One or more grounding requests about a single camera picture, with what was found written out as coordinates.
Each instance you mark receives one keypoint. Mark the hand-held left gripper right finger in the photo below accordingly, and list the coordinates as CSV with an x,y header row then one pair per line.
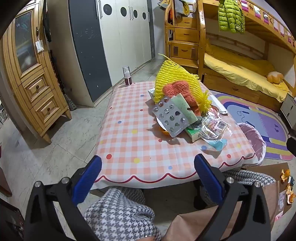
x,y
208,178

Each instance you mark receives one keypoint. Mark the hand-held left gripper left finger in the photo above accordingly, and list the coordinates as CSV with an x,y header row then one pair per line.
x,y
87,178

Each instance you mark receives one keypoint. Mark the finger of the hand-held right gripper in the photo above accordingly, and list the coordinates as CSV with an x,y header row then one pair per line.
x,y
291,143

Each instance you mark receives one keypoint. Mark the light blue plastic piece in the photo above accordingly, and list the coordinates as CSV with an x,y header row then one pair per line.
x,y
217,145

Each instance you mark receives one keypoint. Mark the waste bin with pink liner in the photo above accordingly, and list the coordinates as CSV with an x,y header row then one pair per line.
x,y
254,141

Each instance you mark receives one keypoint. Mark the green tissue packet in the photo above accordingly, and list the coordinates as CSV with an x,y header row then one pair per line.
x,y
193,134

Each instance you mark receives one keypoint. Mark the clear plastic packaging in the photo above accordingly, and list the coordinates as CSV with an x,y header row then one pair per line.
x,y
215,129

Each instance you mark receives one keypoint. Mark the silver blister pack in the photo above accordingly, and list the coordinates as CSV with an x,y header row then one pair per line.
x,y
168,115

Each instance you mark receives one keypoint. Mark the light green packet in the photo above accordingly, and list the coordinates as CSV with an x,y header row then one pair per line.
x,y
185,106

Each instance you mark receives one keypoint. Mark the orange fuzzy cloth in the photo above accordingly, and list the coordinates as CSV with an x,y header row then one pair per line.
x,y
178,89

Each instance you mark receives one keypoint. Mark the small white box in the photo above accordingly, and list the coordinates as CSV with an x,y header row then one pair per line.
x,y
152,92

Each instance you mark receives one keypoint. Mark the yellow foam fruit net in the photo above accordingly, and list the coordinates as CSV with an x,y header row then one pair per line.
x,y
171,74

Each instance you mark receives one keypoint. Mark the orange peel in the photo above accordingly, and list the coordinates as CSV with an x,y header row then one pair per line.
x,y
291,194
285,174

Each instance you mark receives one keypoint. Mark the grey nightstand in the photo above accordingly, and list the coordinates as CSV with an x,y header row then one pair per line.
x,y
288,109

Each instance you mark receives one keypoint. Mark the brown cardboard sheet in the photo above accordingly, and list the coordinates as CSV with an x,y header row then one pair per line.
x,y
261,170

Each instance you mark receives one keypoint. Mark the person's houndstooth trousers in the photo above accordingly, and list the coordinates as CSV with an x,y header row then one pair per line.
x,y
115,215

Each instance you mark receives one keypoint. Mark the pastel rainbow rug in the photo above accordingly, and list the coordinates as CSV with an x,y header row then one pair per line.
x,y
254,115

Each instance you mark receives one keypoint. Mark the cardboard box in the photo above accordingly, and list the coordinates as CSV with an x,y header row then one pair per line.
x,y
189,224

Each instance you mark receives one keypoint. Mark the table with checkered tablecloth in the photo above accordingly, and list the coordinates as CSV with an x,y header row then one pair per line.
x,y
129,148

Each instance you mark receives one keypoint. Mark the pink printed packet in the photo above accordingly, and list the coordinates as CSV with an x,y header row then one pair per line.
x,y
282,200

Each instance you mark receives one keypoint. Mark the orange plush toy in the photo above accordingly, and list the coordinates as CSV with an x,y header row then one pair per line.
x,y
275,76

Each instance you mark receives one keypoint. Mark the dark patterned bag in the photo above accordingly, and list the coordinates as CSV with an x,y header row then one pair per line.
x,y
70,103

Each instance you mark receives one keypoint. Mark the wooden bunk bed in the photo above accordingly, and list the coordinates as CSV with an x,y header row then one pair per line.
x,y
231,88

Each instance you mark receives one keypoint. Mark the yellow bed sheet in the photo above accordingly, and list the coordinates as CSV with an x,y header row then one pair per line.
x,y
242,69

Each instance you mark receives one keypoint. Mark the wooden cabinet with drawers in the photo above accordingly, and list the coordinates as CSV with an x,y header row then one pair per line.
x,y
34,88

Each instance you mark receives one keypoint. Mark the white and maroon bottle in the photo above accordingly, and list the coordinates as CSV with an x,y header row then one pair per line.
x,y
127,78

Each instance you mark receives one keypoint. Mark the white and grey wardrobe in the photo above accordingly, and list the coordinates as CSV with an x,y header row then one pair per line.
x,y
115,46

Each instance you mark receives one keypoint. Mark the green puffer jacket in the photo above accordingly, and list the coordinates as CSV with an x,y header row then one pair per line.
x,y
231,18

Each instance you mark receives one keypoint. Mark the white tag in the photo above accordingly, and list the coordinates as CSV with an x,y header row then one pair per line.
x,y
39,46

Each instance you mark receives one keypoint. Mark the wooden staircase drawer unit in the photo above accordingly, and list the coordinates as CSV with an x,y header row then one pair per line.
x,y
185,34

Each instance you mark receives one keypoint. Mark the black hanging garment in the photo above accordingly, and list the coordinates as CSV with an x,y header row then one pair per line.
x,y
47,27

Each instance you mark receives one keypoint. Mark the yellow cloth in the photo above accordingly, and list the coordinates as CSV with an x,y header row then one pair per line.
x,y
186,7

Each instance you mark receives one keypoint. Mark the grey cloth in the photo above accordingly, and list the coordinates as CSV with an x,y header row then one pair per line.
x,y
178,8

